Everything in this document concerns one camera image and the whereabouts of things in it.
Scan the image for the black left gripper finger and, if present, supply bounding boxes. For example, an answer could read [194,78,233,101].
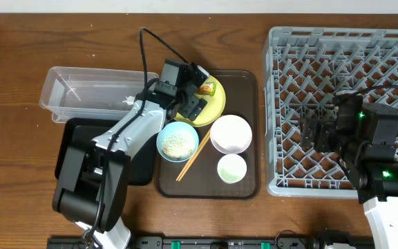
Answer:
[192,64,210,90]
[178,94,207,121]

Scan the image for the green orange snack wrapper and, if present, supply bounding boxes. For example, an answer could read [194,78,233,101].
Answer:
[196,82,217,96]

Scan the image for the yellow plate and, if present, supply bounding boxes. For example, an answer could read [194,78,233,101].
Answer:
[174,75,226,127]

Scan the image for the wooden chopstick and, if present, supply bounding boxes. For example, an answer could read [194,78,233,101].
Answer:
[178,133,211,183]
[176,128,211,181]

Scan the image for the light blue bowl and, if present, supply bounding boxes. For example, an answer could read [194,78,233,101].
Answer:
[156,122,199,163]

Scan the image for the white tissue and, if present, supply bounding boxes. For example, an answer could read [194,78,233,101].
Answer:
[122,96,135,106]

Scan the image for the small white green cup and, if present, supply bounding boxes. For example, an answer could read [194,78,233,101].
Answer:
[217,154,247,184]

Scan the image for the rice food waste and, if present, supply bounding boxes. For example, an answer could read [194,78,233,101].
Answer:
[162,134,195,160]

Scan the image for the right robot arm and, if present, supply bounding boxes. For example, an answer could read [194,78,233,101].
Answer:
[299,93,398,248]

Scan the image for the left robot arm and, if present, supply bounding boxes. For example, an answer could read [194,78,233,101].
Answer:
[53,59,210,248]

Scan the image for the grey dishwasher rack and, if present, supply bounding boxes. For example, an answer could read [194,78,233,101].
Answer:
[263,27,398,199]

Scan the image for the black waste tray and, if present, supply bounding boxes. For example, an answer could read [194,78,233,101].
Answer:
[55,118,157,186]

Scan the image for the brown serving tray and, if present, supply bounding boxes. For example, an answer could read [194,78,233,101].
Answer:
[155,70,260,200]

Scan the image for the clear plastic bin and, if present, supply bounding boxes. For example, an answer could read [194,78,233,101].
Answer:
[39,66,144,123]

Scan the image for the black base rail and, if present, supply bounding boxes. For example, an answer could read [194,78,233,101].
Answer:
[46,230,376,249]

